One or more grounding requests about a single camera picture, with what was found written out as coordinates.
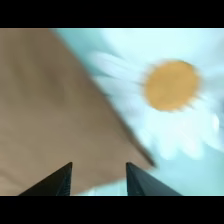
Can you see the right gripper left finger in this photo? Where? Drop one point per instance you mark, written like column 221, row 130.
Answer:
column 58, row 184

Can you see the brown garment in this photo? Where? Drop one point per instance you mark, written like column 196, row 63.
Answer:
column 50, row 113

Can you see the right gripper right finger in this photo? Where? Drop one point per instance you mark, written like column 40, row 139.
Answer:
column 141, row 185

